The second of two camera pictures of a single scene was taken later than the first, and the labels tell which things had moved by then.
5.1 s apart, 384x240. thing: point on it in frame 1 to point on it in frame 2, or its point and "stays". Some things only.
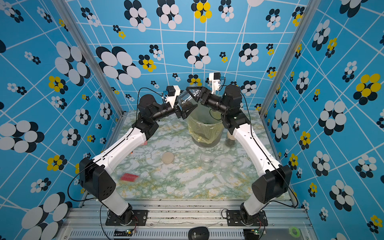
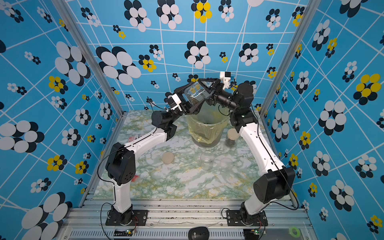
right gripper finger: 195,89 to 210,79
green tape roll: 294,232 stays
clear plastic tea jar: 207,160 stays
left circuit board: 123,232 stays
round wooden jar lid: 167,157 stays
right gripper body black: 211,101 to 219,90
